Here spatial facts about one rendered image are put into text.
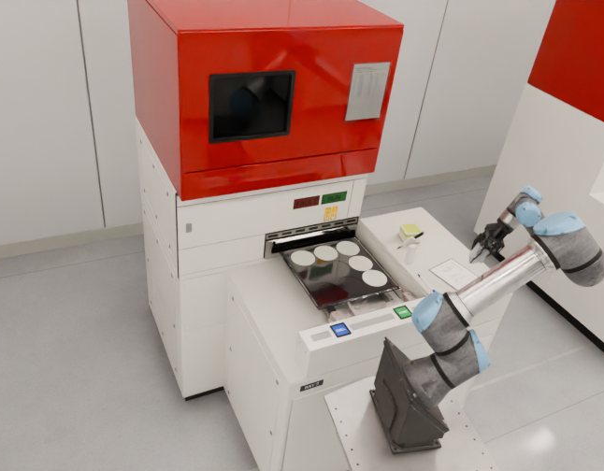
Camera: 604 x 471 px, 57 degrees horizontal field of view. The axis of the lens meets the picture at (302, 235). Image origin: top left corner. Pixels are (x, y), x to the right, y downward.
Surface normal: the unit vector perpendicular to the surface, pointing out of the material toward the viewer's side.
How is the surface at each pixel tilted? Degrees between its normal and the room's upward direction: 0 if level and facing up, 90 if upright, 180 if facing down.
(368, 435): 0
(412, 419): 90
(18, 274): 0
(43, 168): 90
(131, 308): 0
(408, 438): 90
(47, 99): 90
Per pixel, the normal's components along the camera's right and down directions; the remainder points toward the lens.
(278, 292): 0.11, -0.81
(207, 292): 0.44, 0.56
